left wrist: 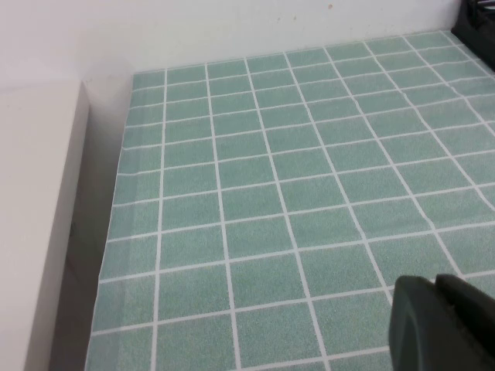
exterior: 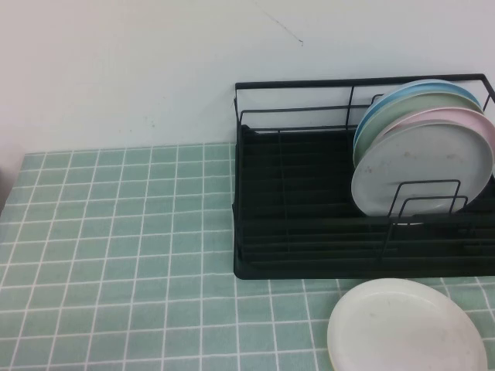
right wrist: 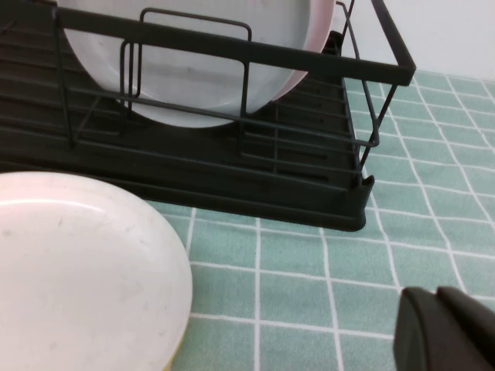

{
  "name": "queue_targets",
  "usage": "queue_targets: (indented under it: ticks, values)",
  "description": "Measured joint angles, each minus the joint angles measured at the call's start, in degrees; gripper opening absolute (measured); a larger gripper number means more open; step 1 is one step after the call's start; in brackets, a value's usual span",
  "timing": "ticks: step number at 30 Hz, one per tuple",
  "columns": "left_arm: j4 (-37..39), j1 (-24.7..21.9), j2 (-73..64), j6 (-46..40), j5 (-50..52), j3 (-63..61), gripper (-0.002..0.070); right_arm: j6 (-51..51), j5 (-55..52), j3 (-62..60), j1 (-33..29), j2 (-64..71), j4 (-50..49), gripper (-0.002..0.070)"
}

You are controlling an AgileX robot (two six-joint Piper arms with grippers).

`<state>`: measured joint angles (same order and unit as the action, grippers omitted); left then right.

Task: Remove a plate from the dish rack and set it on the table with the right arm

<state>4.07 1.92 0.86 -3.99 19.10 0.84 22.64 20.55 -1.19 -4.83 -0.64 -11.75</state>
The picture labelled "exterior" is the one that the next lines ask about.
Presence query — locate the grey plate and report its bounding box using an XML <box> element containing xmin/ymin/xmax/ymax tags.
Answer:
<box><xmin>350</xmin><ymin>120</ymin><xmax>494</xmax><ymax>227</ymax></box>

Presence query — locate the blue plate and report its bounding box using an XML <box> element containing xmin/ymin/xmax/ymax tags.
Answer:
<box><xmin>353</xmin><ymin>78</ymin><xmax>483</xmax><ymax>155</ymax></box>

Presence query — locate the green plate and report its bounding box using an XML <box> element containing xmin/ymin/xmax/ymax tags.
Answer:
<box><xmin>353</xmin><ymin>90</ymin><xmax>486</xmax><ymax>168</ymax></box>

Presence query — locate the white plate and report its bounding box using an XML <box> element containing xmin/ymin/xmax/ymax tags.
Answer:
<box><xmin>326</xmin><ymin>277</ymin><xmax>490</xmax><ymax>371</ymax></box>

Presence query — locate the pink plate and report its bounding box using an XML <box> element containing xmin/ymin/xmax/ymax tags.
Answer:
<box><xmin>381</xmin><ymin>107</ymin><xmax>495</xmax><ymax>167</ymax></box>

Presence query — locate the black drip tray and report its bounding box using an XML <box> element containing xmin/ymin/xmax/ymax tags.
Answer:
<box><xmin>230</xmin><ymin>123</ymin><xmax>495</xmax><ymax>281</ymax></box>

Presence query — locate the green checked tablecloth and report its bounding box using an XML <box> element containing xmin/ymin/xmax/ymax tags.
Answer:
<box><xmin>0</xmin><ymin>141</ymin><xmax>495</xmax><ymax>371</ymax></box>

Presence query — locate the black wire dish rack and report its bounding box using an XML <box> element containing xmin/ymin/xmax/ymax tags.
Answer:
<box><xmin>234</xmin><ymin>73</ymin><xmax>495</xmax><ymax>271</ymax></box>

